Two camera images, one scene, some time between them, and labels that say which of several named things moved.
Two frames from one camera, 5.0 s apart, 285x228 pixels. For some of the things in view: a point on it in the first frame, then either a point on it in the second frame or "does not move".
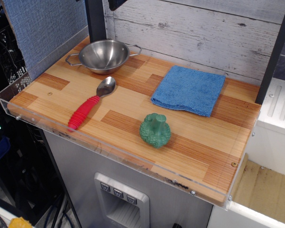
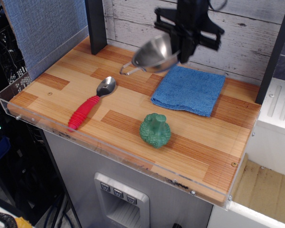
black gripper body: (114, 4) -> (190, 21)
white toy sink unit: (263, 196) does not move
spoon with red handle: (105, 86) does not move
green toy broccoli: (155, 130) does not move
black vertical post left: (96, 20) does not move
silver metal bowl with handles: (103, 56) -> (155, 55)
